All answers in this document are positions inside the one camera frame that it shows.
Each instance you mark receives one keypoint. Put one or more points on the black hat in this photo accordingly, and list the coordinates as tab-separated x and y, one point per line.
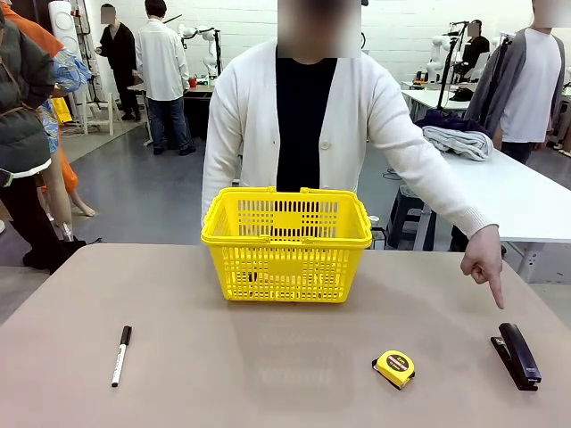
461	95

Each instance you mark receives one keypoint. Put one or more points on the yellow paper bag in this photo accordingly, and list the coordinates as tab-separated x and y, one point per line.
61	110

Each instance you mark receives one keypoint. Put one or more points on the beige mannequin legs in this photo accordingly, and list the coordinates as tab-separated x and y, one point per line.
60	200

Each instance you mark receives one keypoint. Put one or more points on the person's left hand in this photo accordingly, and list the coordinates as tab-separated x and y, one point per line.
484	258

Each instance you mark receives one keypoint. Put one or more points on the blue patterned garment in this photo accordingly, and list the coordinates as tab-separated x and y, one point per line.
67	71

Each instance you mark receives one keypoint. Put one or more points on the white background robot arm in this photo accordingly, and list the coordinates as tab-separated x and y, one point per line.
435	53
207	49

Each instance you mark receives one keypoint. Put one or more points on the small white table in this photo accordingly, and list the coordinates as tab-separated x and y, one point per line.
424	99

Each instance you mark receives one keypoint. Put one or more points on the black stapler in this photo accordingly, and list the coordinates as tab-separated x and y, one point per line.
519	354

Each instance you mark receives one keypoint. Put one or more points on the person in black clothes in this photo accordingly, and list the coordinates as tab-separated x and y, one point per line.
476	46
118	58

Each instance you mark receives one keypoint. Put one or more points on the dark green padded jacket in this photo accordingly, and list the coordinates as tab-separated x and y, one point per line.
22	111

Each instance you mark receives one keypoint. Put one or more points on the large white table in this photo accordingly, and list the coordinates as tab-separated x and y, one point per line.
535	200

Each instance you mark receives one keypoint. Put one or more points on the grey white clothes pile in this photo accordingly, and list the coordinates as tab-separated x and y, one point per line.
459	142

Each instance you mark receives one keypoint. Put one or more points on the dark grey plastic stool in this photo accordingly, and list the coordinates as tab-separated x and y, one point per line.
401	223

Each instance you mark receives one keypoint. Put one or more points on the dark desk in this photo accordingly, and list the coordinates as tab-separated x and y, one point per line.
198	111

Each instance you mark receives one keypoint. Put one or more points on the black tripod stand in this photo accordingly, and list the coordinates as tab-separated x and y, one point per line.
502	51
448	67

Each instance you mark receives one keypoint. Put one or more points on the white wooden step stool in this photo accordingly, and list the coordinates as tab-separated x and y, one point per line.
110	117

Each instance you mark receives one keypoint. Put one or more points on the black trousers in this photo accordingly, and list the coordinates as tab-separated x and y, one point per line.
27	223

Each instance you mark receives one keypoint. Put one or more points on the person in white shirt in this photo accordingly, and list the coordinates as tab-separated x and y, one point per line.
163	67

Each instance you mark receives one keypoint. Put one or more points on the person's right forearm white sleeve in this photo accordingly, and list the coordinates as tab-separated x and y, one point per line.
218	187

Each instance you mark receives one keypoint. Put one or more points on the orange garment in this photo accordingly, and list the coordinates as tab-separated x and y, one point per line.
40	35

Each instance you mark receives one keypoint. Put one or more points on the yellow plastic shopping basket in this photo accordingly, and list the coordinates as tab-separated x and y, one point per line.
285	272

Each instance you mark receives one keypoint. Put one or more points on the white marker with black cap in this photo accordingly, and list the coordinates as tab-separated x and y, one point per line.
120	359

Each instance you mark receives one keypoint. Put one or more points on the person in white cardigan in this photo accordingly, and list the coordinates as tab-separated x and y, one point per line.
250	111

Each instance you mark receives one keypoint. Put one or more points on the person in grey cardigan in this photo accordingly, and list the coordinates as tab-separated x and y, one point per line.
531	89

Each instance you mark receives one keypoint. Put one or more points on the white tower appliance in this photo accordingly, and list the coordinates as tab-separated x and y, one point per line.
64	27

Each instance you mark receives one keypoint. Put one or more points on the yellow tape measure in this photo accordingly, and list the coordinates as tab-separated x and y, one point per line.
394	365

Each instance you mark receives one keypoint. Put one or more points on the person's left forearm white sleeve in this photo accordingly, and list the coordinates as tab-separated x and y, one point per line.
446	191

